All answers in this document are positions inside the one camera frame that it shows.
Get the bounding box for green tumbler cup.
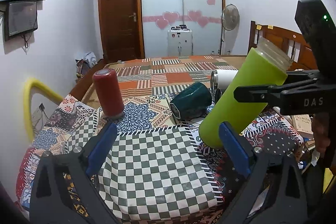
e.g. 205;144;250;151
199;38;292;149

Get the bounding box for red tumbler cup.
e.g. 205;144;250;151
92;68;124;120

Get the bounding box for wooden bed headboard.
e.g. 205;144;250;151
248;21;318;71

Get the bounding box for black flask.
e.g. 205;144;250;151
212;88;223;104

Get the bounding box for white steel flask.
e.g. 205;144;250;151
210;69;238;93

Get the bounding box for dark teal faceted mug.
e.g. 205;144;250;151
170;82;212;119

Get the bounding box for standing electric fan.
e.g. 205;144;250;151
220;4;240;55

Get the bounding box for white small cabinet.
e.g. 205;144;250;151
167;24;193;57

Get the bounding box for patchwork patterned tablecloth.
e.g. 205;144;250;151
16;96;302;223

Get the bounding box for striped patchwork bed quilt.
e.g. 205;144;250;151
105;55;245;98

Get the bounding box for frosted sliding wardrobe doors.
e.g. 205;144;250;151
141;0;223;57

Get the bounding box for clothes pile on floor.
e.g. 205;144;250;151
75;52;97;81

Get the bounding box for brown wooden door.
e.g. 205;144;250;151
98;0;141;63

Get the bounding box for yellow foam padded rail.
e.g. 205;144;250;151
23;77;63;141

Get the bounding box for small black wall monitor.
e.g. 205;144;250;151
4;1;38;41

